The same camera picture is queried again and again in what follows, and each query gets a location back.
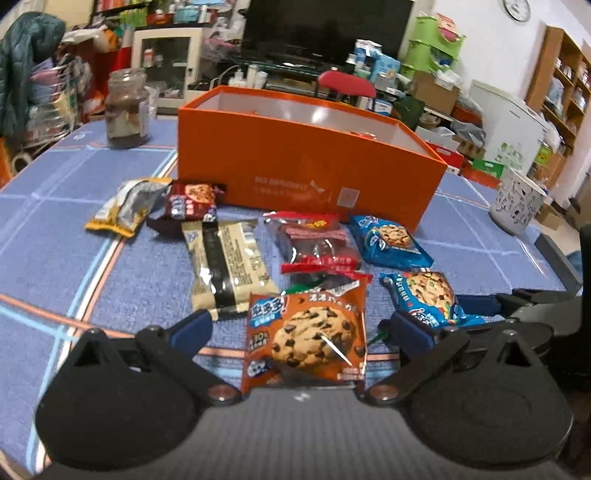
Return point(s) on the dark bookshelf with books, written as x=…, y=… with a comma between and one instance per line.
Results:
x=124, y=7

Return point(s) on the white glass-door cabinet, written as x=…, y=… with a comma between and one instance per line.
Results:
x=161, y=55

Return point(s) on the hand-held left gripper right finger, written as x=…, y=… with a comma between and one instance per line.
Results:
x=412, y=337

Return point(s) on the wooden shelf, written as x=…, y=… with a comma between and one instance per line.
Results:
x=563, y=83

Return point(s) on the orange cardboard box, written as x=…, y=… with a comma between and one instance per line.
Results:
x=300, y=152

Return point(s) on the red folding chair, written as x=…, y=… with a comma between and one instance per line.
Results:
x=346, y=83

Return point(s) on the blue checked tablecloth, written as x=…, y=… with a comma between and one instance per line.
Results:
x=69, y=277

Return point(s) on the glass jar with dark contents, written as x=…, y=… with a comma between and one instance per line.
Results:
x=127, y=115

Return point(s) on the red and white carton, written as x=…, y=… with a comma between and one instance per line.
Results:
x=445, y=159

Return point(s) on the white patterned cup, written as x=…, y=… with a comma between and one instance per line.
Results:
x=517, y=203

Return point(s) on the brown cardboard box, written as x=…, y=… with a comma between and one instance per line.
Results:
x=436, y=94

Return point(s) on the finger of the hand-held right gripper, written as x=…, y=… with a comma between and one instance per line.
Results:
x=482, y=305

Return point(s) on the green stacked storage bins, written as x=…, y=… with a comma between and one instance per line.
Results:
x=431, y=46

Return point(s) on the white television stand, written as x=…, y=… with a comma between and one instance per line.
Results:
x=295, y=78

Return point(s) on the round wall clock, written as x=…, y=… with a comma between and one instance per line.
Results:
x=517, y=8

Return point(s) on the black television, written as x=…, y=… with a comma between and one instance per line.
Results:
x=323, y=27

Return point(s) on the black flat box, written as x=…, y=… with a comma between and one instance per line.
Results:
x=556, y=258

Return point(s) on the blue and white cartons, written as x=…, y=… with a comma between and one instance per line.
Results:
x=374, y=62

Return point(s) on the dark green puffer jacket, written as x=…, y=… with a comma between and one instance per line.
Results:
x=27, y=69

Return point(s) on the blue cookie packet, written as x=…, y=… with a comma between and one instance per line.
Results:
x=429, y=290

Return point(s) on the pile of snack packets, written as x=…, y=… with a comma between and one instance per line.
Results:
x=226, y=258

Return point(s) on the brown cookie packet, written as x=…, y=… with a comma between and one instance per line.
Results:
x=304, y=337

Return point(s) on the dark green bag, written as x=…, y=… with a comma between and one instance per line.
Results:
x=408, y=113

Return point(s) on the white power strip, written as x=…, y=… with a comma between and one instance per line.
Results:
x=238, y=78

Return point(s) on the small white fridge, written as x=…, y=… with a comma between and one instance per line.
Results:
x=508, y=124

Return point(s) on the tape roll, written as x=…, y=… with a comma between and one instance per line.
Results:
x=21, y=162

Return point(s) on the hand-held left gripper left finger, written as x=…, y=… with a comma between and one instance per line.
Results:
x=190, y=330

